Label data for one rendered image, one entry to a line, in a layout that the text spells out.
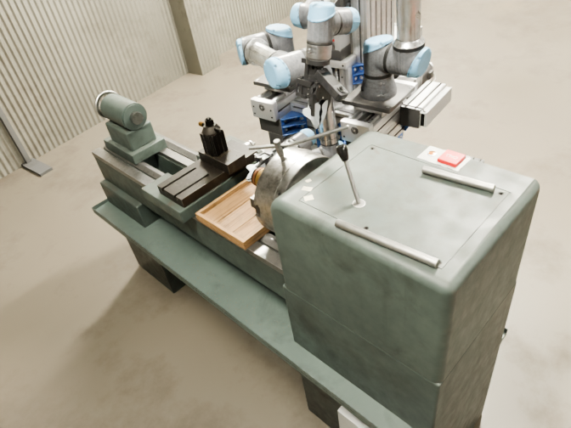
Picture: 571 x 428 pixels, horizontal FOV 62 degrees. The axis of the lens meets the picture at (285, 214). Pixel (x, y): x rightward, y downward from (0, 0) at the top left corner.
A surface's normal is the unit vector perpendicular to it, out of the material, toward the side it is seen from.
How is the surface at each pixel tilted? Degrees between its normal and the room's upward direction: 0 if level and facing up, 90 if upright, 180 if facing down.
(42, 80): 90
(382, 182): 0
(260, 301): 0
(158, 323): 0
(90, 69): 90
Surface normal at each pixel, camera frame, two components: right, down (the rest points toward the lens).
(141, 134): 0.72, 0.37
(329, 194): -0.14, -0.76
